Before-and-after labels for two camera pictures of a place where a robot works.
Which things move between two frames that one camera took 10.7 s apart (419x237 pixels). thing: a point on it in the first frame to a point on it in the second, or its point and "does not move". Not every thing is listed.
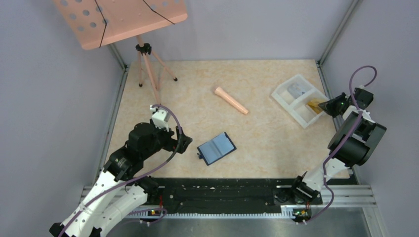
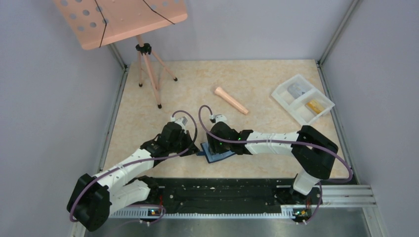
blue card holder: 216,148 does not move
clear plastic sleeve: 295,89 does not move
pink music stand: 96,23 does not move
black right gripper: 328,106 to 214,147
